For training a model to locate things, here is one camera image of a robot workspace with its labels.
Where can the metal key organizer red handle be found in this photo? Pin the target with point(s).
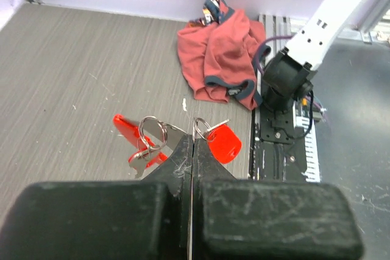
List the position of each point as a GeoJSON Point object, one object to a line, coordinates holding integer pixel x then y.
{"type": "Point", "coordinates": [150, 136]}

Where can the crumpled maroon shirt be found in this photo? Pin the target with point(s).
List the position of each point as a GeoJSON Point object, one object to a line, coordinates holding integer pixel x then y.
{"type": "Point", "coordinates": [217, 53]}

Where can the silver key with red tag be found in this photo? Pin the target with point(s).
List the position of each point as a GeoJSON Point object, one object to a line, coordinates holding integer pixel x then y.
{"type": "Point", "coordinates": [222, 141]}

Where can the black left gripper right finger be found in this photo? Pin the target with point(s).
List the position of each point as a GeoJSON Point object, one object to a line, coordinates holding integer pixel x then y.
{"type": "Point", "coordinates": [245, 219]}

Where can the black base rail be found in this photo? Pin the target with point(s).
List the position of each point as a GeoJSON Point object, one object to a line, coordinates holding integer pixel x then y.
{"type": "Point", "coordinates": [278, 148]}

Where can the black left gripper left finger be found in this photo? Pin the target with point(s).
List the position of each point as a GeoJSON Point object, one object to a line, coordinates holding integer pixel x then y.
{"type": "Point", "coordinates": [140, 219]}

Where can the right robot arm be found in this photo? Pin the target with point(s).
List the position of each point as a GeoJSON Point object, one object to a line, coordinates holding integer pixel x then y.
{"type": "Point", "coordinates": [287, 77]}

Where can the slotted cable duct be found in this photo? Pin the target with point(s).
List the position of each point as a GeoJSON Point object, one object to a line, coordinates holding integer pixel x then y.
{"type": "Point", "coordinates": [312, 172]}

